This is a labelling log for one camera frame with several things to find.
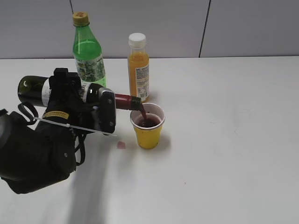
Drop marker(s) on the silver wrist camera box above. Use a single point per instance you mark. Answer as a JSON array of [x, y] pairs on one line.
[[106, 110]]

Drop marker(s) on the green plastic soda bottle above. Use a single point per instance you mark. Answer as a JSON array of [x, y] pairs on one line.
[[87, 51]]

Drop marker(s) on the yellow paper cup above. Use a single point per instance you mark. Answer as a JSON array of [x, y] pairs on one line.
[[148, 137]]

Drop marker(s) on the pink wine stain spot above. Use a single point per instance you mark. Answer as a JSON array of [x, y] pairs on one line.
[[121, 145]]

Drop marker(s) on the dark red wine bottle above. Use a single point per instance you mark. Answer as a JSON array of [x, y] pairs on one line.
[[36, 90]]

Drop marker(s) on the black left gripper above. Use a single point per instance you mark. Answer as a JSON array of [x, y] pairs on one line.
[[66, 116]]

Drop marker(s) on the orange juice bottle white cap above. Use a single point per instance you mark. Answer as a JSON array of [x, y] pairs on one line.
[[138, 67]]

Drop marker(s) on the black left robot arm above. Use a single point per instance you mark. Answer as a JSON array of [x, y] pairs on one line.
[[38, 143]]

